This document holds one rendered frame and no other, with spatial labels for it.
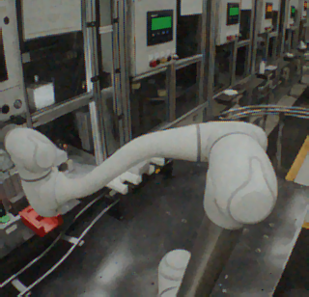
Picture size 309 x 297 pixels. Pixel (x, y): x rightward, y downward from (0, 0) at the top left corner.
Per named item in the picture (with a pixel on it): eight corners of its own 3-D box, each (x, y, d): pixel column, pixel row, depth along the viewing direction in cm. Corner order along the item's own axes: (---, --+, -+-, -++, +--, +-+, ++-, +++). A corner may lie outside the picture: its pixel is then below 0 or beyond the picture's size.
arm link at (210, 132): (196, 112, 84) (201, 134, 72) (262, 110, 85) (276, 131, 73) (196, 153, 90) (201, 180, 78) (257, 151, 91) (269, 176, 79)
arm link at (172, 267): (197, 275, 124) (200, 239, 114) (201, 310, 108) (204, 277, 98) (159, 275, 123) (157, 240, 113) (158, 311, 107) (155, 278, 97)
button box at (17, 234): (11, 249, 107) (1, 228, 102) (1, 240, 110) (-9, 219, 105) (25, 239, 113) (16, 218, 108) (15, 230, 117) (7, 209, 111)
